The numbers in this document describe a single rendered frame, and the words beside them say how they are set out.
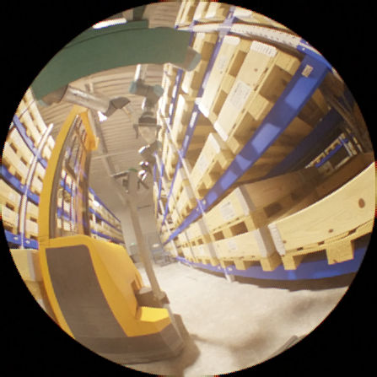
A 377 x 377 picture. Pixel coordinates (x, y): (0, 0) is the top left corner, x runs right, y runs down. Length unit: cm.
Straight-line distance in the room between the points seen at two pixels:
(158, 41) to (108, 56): 19
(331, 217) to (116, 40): 108
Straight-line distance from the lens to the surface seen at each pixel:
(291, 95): 83
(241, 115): 95
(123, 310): 79
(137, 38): 58
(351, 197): 68
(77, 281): 85
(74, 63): 63
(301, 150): 182
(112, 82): 740
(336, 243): 77
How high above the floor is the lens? 72
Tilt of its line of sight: 22 degrees up
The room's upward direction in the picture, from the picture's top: 21 degrees counter-clockwise
